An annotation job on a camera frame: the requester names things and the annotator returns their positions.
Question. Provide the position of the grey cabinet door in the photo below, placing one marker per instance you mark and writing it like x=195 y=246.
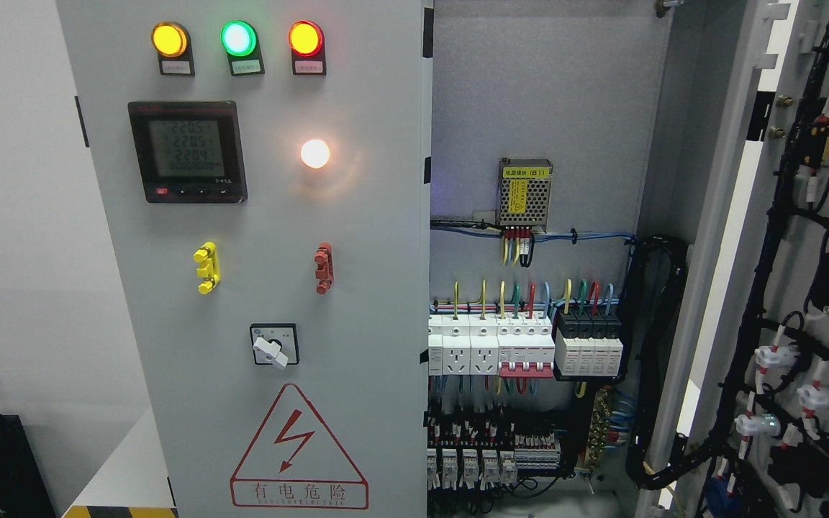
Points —
x=360 y=343
x=765 y=394

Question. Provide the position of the red test terminal block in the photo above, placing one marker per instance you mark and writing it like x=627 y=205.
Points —
x=325 y=274

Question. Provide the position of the white socket and breaker row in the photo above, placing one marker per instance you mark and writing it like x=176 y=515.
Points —
x=511 y=346

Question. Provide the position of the perforated metal power supply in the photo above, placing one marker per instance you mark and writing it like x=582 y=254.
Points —
x=524 y=187

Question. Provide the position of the white glowing indicator light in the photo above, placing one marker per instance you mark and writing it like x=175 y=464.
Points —
x=315 y=153

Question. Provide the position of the black surge protector module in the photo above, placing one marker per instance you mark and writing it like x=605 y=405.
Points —
x=588 y=348

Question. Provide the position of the lower relay and breaker row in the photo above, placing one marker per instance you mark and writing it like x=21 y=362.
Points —
x=472 y=451

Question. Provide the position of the yellow test terminal block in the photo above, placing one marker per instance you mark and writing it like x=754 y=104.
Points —
x=207 y=270

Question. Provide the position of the red electric hazard warning sticker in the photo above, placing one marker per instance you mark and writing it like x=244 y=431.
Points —
x=295 y=461

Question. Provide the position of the red indicator lamp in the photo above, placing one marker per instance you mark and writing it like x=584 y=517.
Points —
x=307 y=45

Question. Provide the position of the black digital power meter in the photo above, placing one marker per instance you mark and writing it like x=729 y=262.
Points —
x=189 y=152

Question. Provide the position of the brass ground terminal bar right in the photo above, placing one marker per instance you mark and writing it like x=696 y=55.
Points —
x=599 y=430

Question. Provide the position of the green indicator lamp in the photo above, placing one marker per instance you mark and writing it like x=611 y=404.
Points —
x=240 y=42

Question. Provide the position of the yellow indicator lamp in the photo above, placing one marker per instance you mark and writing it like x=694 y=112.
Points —
x=173 y=45

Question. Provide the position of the white rotary selector switch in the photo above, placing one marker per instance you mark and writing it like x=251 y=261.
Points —
x=274 y=344

